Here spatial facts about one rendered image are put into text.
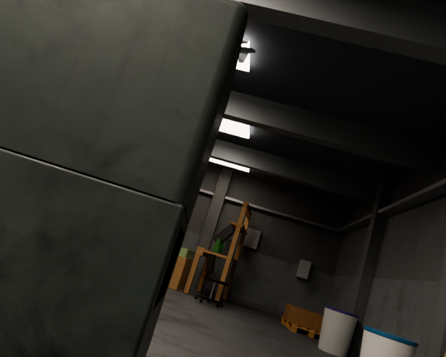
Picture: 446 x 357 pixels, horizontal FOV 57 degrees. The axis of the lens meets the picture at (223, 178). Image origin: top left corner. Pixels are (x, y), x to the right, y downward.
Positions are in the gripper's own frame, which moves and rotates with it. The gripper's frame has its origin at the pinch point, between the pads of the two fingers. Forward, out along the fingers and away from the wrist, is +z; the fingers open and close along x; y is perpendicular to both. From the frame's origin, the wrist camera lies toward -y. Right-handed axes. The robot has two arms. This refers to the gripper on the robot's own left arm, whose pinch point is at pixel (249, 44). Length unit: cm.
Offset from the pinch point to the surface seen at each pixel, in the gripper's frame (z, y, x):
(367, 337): 35, 149, -315
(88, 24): 13, 36, 82
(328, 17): -26, -99, -157
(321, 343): -45, 225, -533
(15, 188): 13, 66, 86
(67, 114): 15, 52, 83
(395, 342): 60, 144, -308
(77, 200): 21, 65, 81
